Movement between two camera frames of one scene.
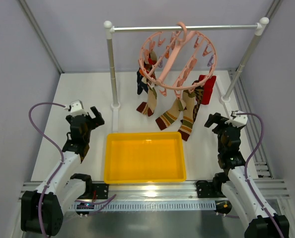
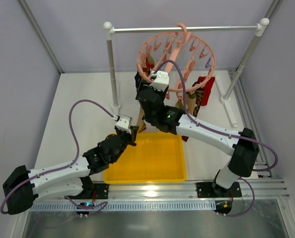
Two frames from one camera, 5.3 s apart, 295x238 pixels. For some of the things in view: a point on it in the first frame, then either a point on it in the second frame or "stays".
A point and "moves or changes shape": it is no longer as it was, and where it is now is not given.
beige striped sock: (148, 107) moves or changes shape
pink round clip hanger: (178, 60) stays
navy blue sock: (141, 85) stays
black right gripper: (219, 125) -> (141, 83)
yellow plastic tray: (144, 157) stays
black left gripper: (88, 120) -> (127, 135)
